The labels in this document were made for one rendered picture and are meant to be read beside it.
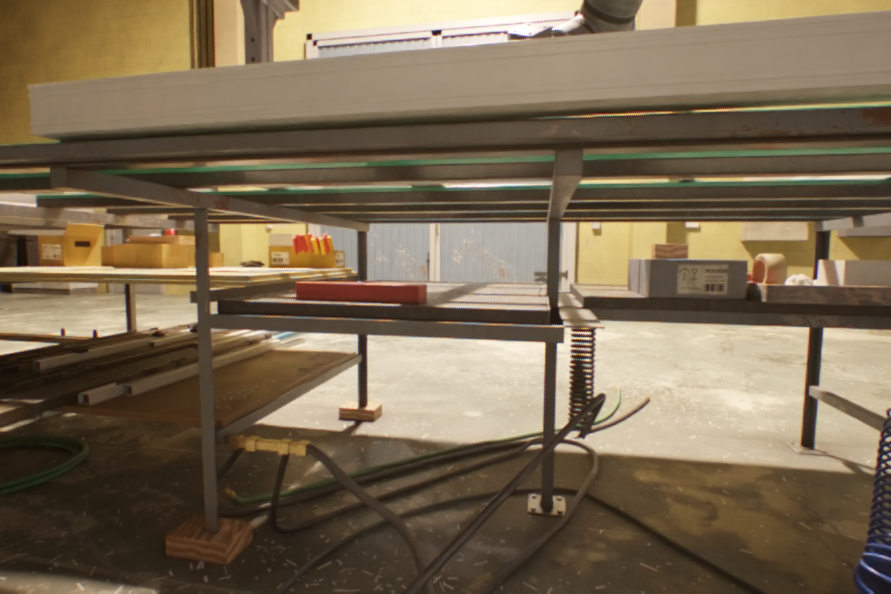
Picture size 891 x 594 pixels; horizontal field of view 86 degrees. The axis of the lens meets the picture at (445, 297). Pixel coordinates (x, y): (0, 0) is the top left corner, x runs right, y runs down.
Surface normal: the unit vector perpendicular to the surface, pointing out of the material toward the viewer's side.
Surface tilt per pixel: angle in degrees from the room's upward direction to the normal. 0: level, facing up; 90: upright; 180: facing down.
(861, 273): 90
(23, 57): 90
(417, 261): 90
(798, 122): 90
